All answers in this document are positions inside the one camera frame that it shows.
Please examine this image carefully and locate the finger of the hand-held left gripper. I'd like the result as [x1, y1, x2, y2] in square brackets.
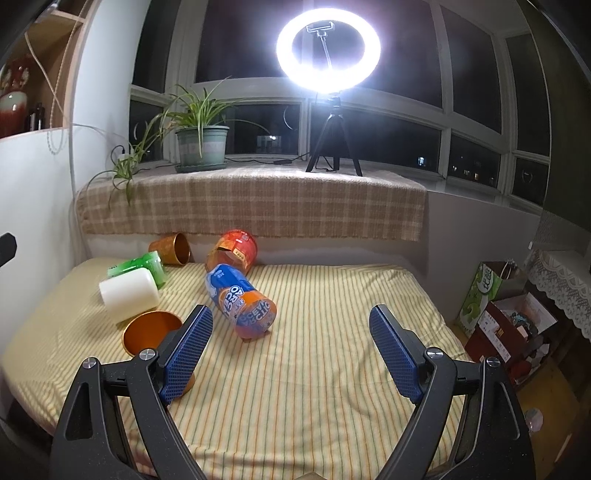
[0, 233, 18, 267]

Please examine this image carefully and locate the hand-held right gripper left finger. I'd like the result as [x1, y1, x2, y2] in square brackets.
[50, 305, 214, 480]

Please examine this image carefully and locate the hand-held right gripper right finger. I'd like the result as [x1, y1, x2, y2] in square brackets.
[368, 304, 539, 480]

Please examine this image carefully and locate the gold metal cup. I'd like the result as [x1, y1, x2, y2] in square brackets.
[121, 311, 197, 394]

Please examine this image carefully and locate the blue and orange printed cup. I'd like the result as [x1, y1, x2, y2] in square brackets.
[204, 263, 278, 343]

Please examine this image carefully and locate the white cup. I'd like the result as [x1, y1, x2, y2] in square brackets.
[98, 268, 160, 324]

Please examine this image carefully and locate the green printed cup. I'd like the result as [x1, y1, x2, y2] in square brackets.
[107, 251, 168, 291]

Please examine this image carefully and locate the copper metal cup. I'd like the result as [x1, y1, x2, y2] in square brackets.
[148, 232, 192, 267]

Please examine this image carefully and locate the orange and red printed cup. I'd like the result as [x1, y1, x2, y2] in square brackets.
[204, 229, 259, 278]

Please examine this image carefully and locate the striped bed sheet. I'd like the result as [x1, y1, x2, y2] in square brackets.
[0, 257, 472, 480]

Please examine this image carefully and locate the green printed box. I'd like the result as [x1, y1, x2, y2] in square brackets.
[457, 261, 505, 336]

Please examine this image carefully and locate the red cardboard box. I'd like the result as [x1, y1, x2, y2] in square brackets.
[464, 298, 560, 385]

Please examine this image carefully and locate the red ceramic vase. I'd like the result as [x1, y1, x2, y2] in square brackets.
[0, 60, 36, 139]

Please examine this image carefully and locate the plaid cloth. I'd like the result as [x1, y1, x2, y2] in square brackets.
[75, 164, 428, 243]

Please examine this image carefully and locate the white lace cloth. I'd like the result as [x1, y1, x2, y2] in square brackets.
[526, 249, 591, 340]

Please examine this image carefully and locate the green plant saucer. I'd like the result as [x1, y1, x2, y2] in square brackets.
[174, 161, 229, 174]

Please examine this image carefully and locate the wooden shelf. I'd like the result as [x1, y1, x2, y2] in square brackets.
[0, 0, 89, 140]

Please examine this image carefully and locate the potted spider plant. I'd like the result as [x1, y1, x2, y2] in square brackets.
[85, 76, 278, 206]

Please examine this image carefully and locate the black tripod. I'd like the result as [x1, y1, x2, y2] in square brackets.
[305, 95, 363, 177]

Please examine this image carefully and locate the phone clamp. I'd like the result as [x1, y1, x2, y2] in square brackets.
[306, 23, 334, 71]

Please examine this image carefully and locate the white cable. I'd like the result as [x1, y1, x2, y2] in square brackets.
[24, 21, 90, 261]

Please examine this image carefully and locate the black cable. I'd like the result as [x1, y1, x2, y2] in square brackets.
[139, 154, 311, 171]

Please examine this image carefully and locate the white window frame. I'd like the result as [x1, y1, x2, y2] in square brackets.
[129, 0, 553, 208]

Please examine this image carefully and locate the ring light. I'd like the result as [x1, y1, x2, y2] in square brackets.
[276, 8, 382, 99]

